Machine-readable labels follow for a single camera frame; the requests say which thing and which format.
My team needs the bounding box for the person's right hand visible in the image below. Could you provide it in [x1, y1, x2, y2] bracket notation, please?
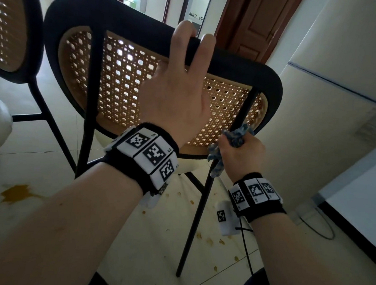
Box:
[218, 131, 268, 184]

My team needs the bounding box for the person's left hand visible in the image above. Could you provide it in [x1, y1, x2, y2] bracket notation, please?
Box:
[133, 18, 223, 150]

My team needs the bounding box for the blue patterned cleaning cloth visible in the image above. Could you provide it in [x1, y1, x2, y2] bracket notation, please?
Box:
[205, 123, 257, 178]

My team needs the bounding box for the cream seat cane back chair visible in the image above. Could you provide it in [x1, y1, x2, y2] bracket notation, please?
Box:
[42, 0, 294, 284]
[0, 0, 78, 178]

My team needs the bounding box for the person's left forearm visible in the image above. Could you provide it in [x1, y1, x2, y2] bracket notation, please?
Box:
[0, 159, 149, 285]

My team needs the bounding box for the person's right forearm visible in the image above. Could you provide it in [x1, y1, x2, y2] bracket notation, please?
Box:
[249, 209, 337, 285]

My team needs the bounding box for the black right wristband with markers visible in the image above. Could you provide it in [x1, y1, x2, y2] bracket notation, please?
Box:
[227, 171, 287, 225]

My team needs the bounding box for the black wristband with markers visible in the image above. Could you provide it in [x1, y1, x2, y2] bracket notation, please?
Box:
[227, 171, 287, 225]
[103, 121, 182, 199]

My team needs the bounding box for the white right wrist tracker box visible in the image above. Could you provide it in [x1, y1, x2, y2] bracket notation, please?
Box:
[215, 200, 242, 236]

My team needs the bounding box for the white wrist tracker box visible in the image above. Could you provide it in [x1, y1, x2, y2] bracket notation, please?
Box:
[215, 200, 242, 236]
[139, 190, 162, 209]

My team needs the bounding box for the black left wristband with markers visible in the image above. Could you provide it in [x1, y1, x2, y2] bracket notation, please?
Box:
[103, 121, 182, 199]

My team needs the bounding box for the glass panel door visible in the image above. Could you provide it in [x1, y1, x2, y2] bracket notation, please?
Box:
[178, 0, 219, 37]

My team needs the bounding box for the white left wrist tracker box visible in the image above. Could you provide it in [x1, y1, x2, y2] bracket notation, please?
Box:
[139, 190, 162, 209]

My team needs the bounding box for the brown wooden door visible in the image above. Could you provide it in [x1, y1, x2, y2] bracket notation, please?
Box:
[212, 0, 318, 66]

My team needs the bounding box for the black floor cable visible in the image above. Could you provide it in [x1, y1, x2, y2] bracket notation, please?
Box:
[298, 207, 336, 242]

